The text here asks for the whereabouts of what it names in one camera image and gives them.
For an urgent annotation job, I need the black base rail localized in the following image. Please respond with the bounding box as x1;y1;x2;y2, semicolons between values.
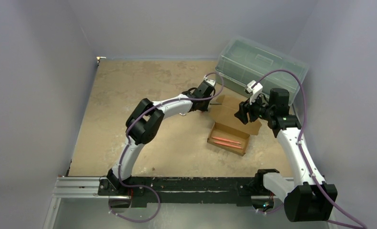
98;177;270;208

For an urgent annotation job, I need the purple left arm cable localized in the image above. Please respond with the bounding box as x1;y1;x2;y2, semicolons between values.
117;72;224;190

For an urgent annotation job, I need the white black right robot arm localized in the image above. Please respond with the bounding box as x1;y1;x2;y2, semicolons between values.
235;87;337;222

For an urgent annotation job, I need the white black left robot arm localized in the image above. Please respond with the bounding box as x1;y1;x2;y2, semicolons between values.
107;79;216;195

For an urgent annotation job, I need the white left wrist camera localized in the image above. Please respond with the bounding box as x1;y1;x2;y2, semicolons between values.
203;76;216;87

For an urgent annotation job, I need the clear plastic storage box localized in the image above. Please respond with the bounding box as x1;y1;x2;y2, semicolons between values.
215;37;309;97

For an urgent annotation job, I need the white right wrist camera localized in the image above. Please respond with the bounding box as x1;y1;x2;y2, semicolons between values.
245;80;263;105

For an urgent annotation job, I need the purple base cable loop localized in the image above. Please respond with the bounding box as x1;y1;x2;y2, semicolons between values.
108;185;161;224

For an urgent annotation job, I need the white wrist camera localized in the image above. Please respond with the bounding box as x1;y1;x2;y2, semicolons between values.
203;76;216;87
245;80;263;105

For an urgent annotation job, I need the salmon pen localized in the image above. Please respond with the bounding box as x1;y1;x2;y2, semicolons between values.
212;136;241;145
214;141;243;149

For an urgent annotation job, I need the brown cardboard box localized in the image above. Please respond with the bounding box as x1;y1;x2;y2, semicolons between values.
207;95;262;156

